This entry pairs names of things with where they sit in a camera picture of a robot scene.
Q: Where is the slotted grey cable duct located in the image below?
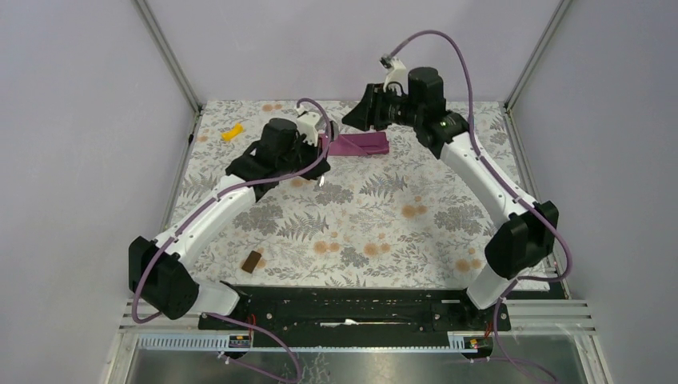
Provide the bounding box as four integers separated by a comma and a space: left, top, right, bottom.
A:
137, 333, 480, 354

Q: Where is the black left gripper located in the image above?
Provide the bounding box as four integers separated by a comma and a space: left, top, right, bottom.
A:
278, 133, 331, 181

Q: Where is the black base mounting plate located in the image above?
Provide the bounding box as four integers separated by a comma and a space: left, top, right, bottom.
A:
230, 286, 511, 346

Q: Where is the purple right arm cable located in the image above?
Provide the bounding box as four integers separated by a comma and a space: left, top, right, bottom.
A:
388, 30, 574, 384

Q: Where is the floral patterned table mat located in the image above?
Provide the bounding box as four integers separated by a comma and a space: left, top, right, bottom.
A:
169, 101, 520, 289

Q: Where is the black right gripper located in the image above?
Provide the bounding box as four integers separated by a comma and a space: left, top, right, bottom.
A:
341, 84, 421, 133

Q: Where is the silver spoon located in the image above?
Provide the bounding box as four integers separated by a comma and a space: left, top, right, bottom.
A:
317, 120, 337, 187

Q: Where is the purple cloth napkin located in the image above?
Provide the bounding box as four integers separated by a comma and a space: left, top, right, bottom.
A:
322, 132, 390, 157

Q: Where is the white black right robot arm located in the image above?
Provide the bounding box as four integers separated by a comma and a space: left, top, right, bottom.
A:
341, 67, 559, 330

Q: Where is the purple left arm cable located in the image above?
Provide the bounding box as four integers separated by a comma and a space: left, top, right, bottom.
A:
130, 98, 335, 384

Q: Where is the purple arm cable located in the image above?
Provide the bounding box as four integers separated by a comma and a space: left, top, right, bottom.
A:
130, 98, 335, 384
388, 30, 574, 384

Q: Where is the brown rectangular block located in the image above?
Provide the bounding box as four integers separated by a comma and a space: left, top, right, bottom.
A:
241, 250, 262, 274

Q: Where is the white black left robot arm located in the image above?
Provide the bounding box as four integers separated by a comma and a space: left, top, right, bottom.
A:
128, 112, 332, 329

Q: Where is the yellow plastic block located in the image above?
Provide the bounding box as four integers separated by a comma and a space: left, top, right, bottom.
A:
221, 123, 244, 142

